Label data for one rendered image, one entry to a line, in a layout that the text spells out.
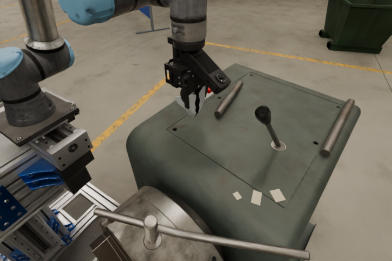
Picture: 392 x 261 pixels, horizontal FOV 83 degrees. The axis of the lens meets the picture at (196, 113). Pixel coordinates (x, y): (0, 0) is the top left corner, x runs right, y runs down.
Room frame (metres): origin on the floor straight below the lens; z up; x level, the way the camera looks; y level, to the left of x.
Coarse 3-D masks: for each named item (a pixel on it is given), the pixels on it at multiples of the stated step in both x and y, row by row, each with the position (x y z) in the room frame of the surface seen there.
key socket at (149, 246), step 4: (160, 236) 0.18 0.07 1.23; (144, 240) 0.17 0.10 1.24; (160, 240) 0.17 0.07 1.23; (144, 244) 0.16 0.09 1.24; (148, 244) 0.16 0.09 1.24; (152, 244) 0.16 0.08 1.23; (156, 244) 0.16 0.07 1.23; (160, 244) 0.17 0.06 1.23; (148, 248) 0.16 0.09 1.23; (152, 248) 0.16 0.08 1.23; (156, 248) 0.16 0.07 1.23
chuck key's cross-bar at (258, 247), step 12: (108, 216) 0.18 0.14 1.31; (120, 216) 0.18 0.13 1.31; (144, 228) 0.16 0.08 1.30; (156, 228) 0.16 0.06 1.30; (168, 228) 0.16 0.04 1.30; (192, 240) 0.15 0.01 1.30; (204, 240) 0.14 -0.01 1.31; (216, 240) 0.14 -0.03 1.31; (228, 240) 0.14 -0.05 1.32; (240, 240) 0.14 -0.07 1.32; (264, 252) 0.12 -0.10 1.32; (276, 252) 0.12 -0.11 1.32; (288, 252) 0.12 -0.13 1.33; (300, 252) 0.12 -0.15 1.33
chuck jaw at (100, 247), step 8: (104, 224) 0.22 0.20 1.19; (104, 232) 0.21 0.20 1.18; (96, 240) 0.19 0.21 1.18; (104, 240) 0.19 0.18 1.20; (112, 240) 0.19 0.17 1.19; (96, 248) 0.17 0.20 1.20; (104, 248) 0.17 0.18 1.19; (112, 248) 0.18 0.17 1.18; (96, 256) 0.16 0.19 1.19; (104, 256) 0.16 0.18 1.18; (112, 256) 0.17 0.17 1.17; (120, 256) 0.17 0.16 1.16
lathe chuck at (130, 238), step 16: (128, 208) 0.24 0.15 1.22; (144, 208) 0.23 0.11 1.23; (112, 224) 0.21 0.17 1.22; (128, 224) 0.20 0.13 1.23; (160, 224) 0.20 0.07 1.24; (128, 240) 0.17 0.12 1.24; (176, 240) 0.17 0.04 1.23; (128, 256) 0.15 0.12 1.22; (144, 256) 0.14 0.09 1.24; (160, 256) 0.15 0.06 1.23; (176, 256) 0.15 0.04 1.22; (192, 256) 0.15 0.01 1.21
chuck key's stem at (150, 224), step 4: (148, 216) 0.17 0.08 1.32; (152, 216) 0.17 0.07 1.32; (144, 220) 0.17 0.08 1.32; (148, 220) 0.17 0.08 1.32; (152, 220) 0.17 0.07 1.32; (156, 220) 0.17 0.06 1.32; (144, 224) 0.16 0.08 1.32; (148, 224) 0.16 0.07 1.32; (152, 224) 0.16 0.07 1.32; (156, 224) 0.16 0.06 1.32; (148, 228) 0.16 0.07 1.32; (152, 228) 0.16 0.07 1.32; (148, 232) 0.16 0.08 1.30; (152, 232) 0.16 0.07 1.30; (156, 232) 0.16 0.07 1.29; (148, 236) 0.16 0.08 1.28; (152, 236) 0.16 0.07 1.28; (156, 236) 0.16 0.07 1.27; (148, 240) 0.16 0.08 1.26; (152, 240) 0.16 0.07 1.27; (156, 240) 0.17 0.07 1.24
